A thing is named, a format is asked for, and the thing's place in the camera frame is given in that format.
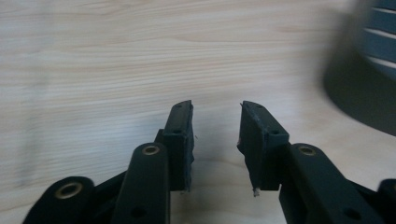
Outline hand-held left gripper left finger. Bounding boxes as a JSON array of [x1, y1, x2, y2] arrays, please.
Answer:
[[154, 99, 196, 192]]

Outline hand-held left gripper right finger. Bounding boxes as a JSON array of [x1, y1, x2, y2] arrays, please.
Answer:
[[236, 100, 290, 191]]

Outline dark blue striped container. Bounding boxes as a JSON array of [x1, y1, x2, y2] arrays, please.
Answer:
[[322, 0, 396, 137]]

